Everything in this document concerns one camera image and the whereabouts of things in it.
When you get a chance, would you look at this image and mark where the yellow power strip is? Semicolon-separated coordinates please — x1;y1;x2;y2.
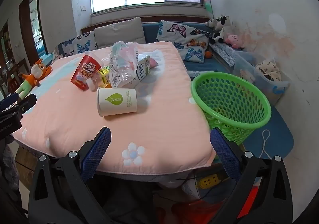
198;174;224;189

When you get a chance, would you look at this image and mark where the beige cushion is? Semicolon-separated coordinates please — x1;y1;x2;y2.
94;17;146;49

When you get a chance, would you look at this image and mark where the white paper cup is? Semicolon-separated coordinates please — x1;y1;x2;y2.
97;87;138;117

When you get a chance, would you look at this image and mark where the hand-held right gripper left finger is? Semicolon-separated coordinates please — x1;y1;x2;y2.
28;126;117;224

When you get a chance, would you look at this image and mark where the lying cow plush toy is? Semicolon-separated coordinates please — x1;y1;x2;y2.
210;27;231;43

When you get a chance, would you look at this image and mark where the small yellow carton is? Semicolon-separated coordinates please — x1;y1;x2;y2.
98;66;111;88

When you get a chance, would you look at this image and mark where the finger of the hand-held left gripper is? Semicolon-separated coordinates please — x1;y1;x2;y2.
0;93;37;115

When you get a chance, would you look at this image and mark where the small clear plastic cup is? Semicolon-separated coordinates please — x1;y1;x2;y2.
86;76;101;92

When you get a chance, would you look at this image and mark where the large butterfly print pillow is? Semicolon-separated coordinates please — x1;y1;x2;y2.
156;20;215;62

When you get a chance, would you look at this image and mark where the pink round plush toy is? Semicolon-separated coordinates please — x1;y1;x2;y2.
224;34;246;49

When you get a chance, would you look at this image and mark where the white green milk carton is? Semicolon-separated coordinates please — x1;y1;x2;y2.
110;55;151;89

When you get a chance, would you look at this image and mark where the red plastic object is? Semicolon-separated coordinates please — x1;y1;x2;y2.
174;184;260;224

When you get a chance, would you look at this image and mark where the brown door frame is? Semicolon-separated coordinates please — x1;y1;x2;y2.
19;0;49;58

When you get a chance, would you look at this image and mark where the clear plastic storage box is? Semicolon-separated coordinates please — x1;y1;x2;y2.
233;52;291;106

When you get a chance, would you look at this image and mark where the white crumpled wrapper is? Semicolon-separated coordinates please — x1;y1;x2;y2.
138;48;166;68

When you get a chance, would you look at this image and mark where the orange plush toy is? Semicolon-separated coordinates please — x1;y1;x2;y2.
15;58;53;100

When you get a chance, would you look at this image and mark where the white cord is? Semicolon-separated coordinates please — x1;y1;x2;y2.
259;129;273;159

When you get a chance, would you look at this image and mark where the large cow plush toy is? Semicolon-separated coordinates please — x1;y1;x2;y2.
216;14;232;32

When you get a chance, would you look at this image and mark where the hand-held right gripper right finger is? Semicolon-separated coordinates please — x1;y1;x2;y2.
210;127;293;224

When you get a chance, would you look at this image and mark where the blue sofa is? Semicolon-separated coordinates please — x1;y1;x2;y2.
142;22;294;160

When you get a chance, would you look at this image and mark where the dark wooden cabinet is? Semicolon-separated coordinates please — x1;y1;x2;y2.
0;22;28;100

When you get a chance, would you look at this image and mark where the grey patterned folded cloth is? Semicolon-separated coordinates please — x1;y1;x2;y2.
209;42;236;67

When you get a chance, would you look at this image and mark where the cream patterned cloth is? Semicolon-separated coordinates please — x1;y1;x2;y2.
255;59;282;81

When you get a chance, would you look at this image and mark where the clear plastic bag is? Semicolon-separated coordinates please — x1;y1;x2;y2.
109;41;139;83

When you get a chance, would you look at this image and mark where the green plastic basket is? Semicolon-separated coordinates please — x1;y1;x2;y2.
191;72;272;146

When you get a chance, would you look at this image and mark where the pink flower print blanket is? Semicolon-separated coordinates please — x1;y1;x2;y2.
11;41;217;175

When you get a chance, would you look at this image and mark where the red paper cup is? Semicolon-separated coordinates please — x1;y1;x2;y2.
70;55;104;91

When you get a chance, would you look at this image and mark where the small butterfly print pillow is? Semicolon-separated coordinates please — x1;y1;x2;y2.
55;31;98;59

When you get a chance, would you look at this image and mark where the grey striped towel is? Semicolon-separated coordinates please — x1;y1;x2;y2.
186;71;208;80

